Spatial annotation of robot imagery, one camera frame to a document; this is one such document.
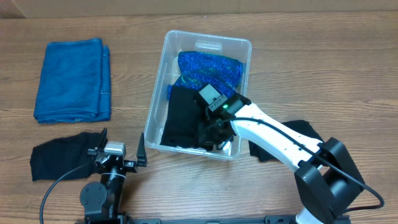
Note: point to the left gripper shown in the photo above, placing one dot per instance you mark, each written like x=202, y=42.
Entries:
x=141, y=155

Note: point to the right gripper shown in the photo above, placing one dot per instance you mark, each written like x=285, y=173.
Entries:
x=211, y=137

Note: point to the large black garment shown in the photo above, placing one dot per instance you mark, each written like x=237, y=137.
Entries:
x=185, y=118

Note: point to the small black cloth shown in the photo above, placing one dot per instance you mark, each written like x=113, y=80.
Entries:
x=300, y=126

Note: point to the clear plastic storage bin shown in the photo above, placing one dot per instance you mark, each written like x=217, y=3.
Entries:
x=168, y=71

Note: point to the blue green sequin cloth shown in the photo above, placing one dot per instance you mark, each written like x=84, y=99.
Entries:
x=199, y=69

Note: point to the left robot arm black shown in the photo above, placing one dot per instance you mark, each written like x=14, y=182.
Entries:
x=101, y=200

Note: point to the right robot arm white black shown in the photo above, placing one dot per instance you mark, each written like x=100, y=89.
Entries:
x=327, y=178

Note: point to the black cloth at left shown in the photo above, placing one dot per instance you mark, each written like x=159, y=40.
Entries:
x=52, y=159

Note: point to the folded blue denim jeans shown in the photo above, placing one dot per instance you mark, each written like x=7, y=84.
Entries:
x=75, y=83

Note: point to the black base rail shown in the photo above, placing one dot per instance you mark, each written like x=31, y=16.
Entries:
x=269, y=219

